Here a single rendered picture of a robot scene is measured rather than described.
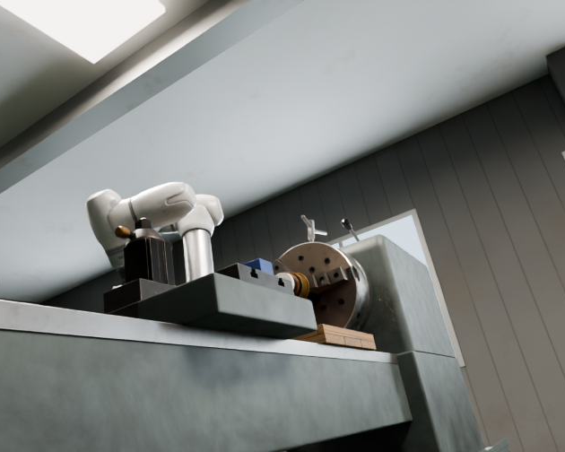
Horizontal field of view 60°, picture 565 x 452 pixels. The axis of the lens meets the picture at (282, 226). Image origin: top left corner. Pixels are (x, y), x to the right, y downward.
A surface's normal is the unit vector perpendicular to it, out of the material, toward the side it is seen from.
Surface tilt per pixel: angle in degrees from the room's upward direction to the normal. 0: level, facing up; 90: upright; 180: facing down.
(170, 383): 90
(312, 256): 90
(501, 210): 90
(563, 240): 90
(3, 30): 180
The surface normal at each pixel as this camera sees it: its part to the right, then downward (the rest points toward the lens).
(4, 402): 0.84, -0.34
